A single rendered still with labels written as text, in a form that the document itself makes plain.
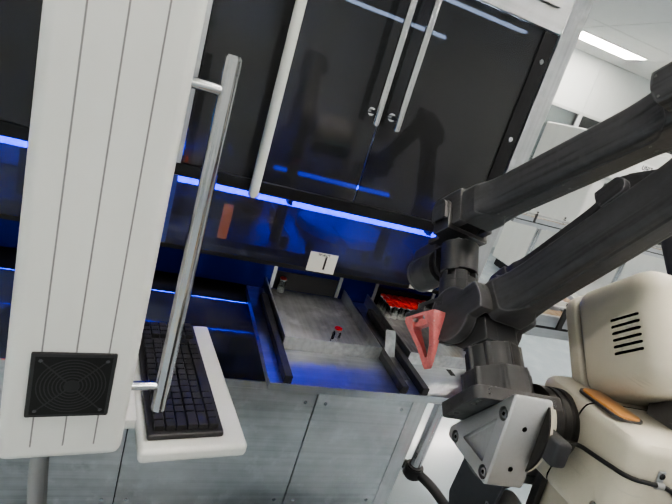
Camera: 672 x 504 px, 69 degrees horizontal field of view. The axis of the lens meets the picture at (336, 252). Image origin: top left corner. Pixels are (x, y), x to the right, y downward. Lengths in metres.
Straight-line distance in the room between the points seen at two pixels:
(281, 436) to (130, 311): 1.01
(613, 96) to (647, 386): 7.58
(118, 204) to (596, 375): 0.66
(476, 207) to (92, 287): 0.57
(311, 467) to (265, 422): 0.27
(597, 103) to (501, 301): 7.39
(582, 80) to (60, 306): 7.39
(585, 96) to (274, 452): 6.86
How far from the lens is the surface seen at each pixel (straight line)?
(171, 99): 0.71
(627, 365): 0.67
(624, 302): 0.68
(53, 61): 0.71
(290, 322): 1.32
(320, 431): 1.74
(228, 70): 0.73
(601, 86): 7.98
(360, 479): 1.95
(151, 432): 1.00
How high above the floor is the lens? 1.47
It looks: 17 degrees down
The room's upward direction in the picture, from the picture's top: 17 degrees clockwise
